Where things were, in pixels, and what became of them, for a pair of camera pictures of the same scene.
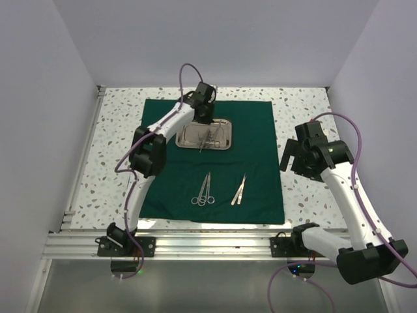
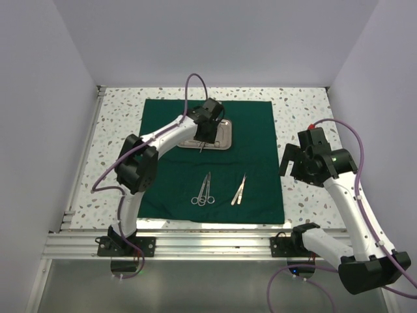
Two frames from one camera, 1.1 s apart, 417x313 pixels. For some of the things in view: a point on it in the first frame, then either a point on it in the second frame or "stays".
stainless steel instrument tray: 215,136 stays
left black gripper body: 206,117 → 210,135
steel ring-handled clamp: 199,201 stays
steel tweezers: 239,193 stays
